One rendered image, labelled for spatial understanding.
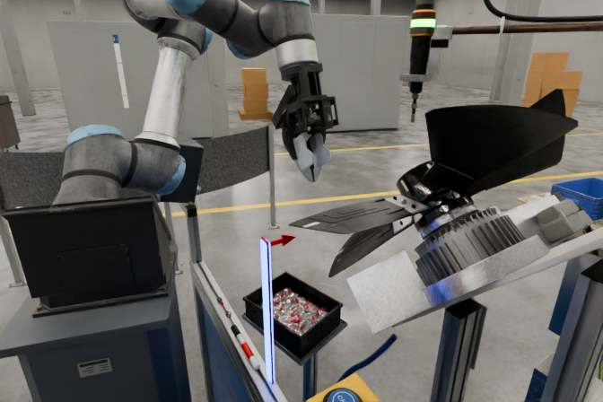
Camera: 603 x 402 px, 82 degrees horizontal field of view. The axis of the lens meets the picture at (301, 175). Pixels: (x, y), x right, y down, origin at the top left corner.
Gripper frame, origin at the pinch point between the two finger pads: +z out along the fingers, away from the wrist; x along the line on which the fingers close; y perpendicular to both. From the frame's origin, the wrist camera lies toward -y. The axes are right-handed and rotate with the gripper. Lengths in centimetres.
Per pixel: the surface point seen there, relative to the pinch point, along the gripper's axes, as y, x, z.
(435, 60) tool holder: 13.0, 23.8, -18.0
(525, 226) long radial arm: 11, 50, 21
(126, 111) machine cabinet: -626, 4, -121
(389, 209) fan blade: 2.6, 16.5, 10.3
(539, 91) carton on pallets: -352, 793, -47
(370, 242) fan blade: -13.8, 22.6, 22.0
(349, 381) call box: 19.4, -10.0, 27.5
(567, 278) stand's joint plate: 23, 41, 28
